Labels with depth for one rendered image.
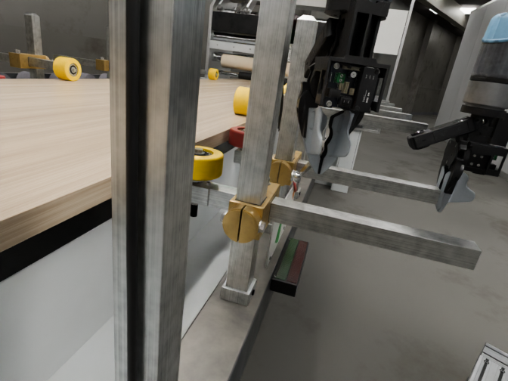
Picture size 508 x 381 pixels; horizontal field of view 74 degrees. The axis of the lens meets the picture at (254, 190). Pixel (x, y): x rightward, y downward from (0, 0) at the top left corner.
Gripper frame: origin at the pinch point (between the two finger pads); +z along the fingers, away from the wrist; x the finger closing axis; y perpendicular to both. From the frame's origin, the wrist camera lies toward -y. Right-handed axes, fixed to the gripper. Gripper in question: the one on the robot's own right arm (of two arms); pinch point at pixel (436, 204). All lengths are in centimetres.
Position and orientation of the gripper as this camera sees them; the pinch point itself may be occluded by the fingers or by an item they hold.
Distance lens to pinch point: 78.4
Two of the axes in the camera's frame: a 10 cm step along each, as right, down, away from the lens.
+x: 2.7, -3.0, 9.1
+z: -1.3, 9.3, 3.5
